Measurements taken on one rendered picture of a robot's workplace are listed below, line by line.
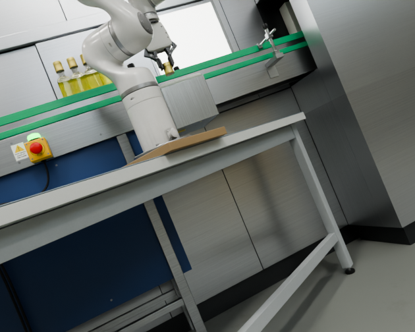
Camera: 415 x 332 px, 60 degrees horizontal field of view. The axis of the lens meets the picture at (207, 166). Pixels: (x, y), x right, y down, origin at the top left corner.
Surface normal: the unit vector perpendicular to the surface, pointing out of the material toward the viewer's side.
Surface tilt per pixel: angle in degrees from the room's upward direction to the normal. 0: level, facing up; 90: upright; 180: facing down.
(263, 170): 90
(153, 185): 90
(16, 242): 90
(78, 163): 90
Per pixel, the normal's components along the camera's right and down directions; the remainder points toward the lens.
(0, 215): 0.69, -0.29
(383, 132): 0.26, -0.12
